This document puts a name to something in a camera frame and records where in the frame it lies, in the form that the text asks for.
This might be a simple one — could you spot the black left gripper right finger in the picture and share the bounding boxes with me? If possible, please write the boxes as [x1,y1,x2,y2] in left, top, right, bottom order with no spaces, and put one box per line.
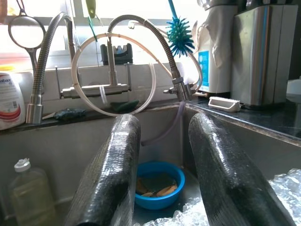
[188,112,297,226]

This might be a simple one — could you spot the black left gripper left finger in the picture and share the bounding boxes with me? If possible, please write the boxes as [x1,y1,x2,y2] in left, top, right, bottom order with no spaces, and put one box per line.
[63,114,142,226]

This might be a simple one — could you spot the stainless steel sink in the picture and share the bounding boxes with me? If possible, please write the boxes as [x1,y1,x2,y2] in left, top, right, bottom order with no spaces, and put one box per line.
[0,103,301,226]

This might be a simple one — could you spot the blue plastic bowl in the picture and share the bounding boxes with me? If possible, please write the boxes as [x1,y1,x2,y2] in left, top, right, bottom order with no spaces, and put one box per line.
[135,161,186,210]

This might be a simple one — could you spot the brown food scraps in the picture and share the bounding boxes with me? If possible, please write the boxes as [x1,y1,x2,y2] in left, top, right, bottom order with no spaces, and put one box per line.
[136,173,179,198]

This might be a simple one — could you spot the clear bubble wrap sheet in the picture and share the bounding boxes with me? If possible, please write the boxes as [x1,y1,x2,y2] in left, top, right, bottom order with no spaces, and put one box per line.
[133,168,301,226]

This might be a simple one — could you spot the dark scouring pad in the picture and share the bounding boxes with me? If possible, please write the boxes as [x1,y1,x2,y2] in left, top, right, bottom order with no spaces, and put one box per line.
[53,107,87,122]

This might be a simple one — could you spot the clear bottle yellowish liquid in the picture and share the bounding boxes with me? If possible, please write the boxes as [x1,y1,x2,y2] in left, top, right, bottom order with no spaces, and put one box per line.
[8,158,56,226]

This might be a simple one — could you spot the white canister blue label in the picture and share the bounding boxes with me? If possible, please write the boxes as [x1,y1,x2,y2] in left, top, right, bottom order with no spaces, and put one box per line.
[192,4,238,94]

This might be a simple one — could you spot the steel flexible-neck filter tap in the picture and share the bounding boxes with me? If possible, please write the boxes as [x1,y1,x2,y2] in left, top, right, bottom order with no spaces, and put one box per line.
[107,14,197,102]

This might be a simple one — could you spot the white coiled tube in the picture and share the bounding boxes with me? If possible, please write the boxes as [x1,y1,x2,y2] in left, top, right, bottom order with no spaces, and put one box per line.
[71,20,203,118]

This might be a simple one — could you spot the black knife sharpener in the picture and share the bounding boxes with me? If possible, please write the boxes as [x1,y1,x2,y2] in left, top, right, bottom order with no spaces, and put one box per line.
[100,43,134,66]

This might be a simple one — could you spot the stainless steel utensil holder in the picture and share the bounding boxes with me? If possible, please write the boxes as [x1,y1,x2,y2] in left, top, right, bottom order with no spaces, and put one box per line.
[231,4,299,106]

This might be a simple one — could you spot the white soap bottle red pump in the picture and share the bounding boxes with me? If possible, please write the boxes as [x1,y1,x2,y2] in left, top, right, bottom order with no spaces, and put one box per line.
[0,72,26,130]

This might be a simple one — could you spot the steel flexible-neck sink faucet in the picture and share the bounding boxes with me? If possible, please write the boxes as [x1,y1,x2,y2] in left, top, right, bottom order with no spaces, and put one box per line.
[25,12,130,125]

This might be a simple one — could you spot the round metal strainer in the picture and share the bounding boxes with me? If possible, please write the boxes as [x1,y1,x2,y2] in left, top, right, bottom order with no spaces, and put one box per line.
[8,14,47,75]

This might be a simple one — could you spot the beige cloth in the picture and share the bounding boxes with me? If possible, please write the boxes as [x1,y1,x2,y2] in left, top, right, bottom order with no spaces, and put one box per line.
[191,20,229,69]

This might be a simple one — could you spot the teal bottle brush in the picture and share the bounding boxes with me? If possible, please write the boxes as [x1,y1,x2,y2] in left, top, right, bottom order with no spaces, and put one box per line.
[166,0,196,59]

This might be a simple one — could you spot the clear lilac hose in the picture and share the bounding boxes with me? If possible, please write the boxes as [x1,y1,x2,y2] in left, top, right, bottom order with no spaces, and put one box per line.
[140,100,187,146]

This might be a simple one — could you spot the green utensil handle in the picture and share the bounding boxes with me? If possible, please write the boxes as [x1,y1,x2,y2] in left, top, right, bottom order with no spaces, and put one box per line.
[84,0,97,19]

